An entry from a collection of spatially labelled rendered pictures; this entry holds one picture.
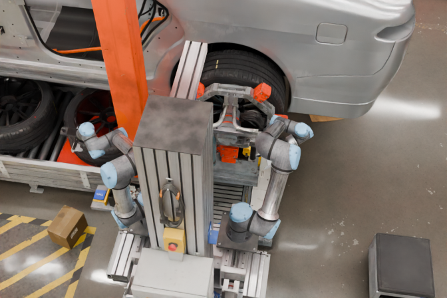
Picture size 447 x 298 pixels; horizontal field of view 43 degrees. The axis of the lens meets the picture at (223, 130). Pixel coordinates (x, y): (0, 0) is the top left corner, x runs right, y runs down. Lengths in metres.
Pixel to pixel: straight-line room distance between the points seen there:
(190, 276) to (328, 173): 2.09
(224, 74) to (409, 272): 1.68
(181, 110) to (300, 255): 2.19
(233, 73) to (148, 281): 1.40
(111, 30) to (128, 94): 0.45
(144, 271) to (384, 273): 1.68
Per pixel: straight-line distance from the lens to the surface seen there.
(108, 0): 2.68
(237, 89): 3.43
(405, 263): 3.83
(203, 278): 2.63
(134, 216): 3.04
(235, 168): 4.14
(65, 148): 4.32
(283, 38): 3.34
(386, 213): 4.38
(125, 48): 2.86
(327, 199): 4.34
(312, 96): 3.67
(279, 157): 2.81
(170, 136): 2.04
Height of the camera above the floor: 3.64
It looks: 52 degrees down
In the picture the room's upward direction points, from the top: 1 degrees clockwise
